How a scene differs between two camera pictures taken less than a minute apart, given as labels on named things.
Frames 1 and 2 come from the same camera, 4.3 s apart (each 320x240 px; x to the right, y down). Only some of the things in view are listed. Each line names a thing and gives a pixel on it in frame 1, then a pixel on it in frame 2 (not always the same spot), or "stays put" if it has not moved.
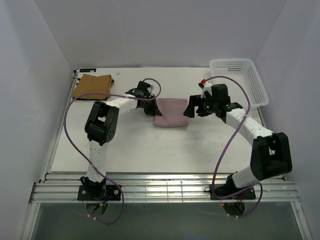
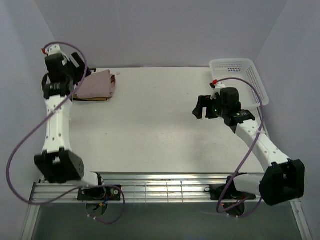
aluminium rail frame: [160, 187] stays put
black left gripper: [154, 111] → [80, 70]
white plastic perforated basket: [243, 70] stays put
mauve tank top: [172, 110] → [101, 84]
